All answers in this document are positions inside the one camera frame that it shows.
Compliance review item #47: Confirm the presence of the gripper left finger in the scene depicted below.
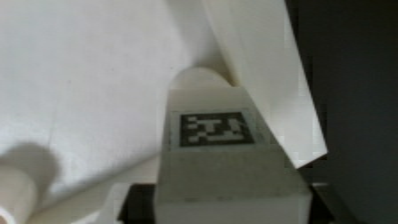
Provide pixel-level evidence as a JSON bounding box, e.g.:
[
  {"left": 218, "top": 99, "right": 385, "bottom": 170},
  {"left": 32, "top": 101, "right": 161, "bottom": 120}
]
[{"left": 117, "top": 184, "right": 156, "bottom": 224}]

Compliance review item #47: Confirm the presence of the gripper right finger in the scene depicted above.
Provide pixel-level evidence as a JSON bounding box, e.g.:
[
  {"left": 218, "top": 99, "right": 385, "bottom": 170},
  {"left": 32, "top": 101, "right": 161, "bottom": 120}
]
[{"left": 309, "top": 183, "right": 355, "bottom": 224}]

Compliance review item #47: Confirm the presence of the white leg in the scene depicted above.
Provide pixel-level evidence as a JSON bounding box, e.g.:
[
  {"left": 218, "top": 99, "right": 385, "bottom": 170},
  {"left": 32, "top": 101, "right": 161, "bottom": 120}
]
[{"left": 154, "top": 68, "right": 312, "bottom": 224}]

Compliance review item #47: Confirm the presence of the white square tabletop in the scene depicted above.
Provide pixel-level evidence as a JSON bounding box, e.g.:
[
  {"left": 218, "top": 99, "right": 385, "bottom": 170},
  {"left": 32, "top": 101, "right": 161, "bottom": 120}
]
[{"left": 0, "top": 0, "right": 327, "bottom": 224}]

